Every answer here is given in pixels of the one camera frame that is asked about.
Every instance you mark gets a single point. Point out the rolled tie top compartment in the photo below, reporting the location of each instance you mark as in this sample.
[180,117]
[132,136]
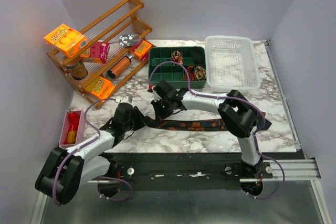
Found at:
[177,56]

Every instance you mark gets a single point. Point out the large orange sponge box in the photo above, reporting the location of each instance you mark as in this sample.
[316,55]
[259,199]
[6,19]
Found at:
[67,40]

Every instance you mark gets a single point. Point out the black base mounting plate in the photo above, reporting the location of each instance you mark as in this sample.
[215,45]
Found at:
[184,171]

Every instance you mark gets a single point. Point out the wooden three-tier rack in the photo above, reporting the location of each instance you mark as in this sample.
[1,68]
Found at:
[119,20]

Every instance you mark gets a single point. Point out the aluminium frame rail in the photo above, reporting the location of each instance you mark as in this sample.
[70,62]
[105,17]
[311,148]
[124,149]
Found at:
[294,170]

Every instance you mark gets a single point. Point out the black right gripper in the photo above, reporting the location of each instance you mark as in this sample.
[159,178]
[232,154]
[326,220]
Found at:
[159,115]

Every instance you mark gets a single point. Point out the small orange pink box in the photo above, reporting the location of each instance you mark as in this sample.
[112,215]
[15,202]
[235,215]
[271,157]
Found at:
[141,50]

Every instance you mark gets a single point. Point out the white plastic basket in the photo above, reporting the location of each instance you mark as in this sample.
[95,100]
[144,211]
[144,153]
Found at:
[231,64]

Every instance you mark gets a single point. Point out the rolled beige patterned tie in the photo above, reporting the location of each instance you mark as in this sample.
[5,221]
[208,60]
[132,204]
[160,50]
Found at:
[200,73]

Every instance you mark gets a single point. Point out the pink plastic bin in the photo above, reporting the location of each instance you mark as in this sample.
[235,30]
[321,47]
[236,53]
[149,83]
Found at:
[67,126]

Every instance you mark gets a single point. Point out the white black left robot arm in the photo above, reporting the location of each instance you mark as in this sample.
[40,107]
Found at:
[65,170]

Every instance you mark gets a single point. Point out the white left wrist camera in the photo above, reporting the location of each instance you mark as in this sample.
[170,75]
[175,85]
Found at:
[128,99]

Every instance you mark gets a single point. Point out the yellow toy corn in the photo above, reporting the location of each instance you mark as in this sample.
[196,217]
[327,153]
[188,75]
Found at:
[71,137]

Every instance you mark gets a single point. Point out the red toy pepper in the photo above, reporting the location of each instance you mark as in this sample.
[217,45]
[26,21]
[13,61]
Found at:
[73,119]

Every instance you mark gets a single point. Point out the rolled orange black tie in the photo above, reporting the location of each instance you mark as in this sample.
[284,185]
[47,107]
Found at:
[190,73]

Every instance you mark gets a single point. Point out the green compartment organizer tray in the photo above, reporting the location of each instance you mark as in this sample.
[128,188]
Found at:
[161,67]

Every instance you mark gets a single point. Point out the black cloth in tray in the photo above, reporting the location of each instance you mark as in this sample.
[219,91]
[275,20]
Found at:
[197,56]

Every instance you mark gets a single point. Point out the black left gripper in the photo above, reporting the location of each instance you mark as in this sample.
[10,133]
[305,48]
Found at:
[140,118]

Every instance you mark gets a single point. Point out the silver metal spoon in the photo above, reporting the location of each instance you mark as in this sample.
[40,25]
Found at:
[128,40]

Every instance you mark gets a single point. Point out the pink sponge box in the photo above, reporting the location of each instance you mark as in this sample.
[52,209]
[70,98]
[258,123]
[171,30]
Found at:
[97,53]

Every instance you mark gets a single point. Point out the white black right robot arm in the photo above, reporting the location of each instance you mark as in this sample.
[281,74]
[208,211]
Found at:
[241,118]

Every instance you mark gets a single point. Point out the food can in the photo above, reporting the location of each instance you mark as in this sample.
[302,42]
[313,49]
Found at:
[77,70]

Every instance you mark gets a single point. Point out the dark orange-patterned necktie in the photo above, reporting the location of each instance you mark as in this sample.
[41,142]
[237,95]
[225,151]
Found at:
[211,125]

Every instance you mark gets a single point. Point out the orange black bottle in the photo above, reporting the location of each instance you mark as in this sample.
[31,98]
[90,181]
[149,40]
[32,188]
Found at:
[119,67]

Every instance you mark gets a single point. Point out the lower orange sponge box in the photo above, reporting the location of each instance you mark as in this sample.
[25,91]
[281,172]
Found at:
[100,88]

